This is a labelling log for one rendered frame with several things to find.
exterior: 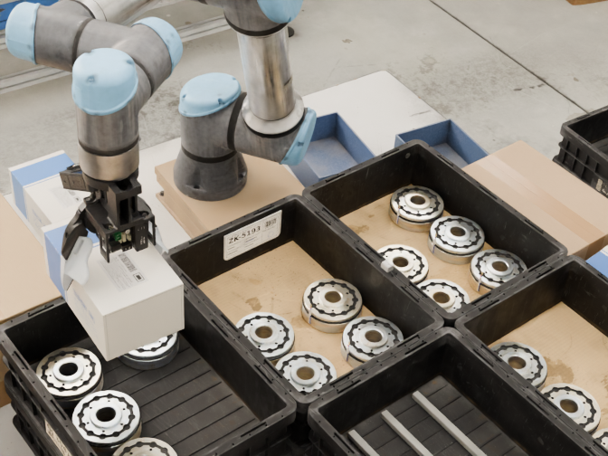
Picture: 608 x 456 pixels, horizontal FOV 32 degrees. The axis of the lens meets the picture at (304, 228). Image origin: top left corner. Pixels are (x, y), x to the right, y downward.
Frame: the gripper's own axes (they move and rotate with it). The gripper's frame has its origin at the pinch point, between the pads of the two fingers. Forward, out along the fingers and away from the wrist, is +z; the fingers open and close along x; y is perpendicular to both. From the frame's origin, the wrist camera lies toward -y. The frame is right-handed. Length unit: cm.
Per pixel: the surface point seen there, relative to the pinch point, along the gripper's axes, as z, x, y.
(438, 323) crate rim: 18, 47, 20
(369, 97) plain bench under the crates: 42, 97, -63
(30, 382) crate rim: 18.5, -13.3, -1.9
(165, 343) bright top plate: 25.6, 10.3, -4.4
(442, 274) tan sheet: 28, 63, 4
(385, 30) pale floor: 113, 197, -176
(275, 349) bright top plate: 25.4, 25.0, 6.0
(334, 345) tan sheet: 28.3, 35.6, 8.0
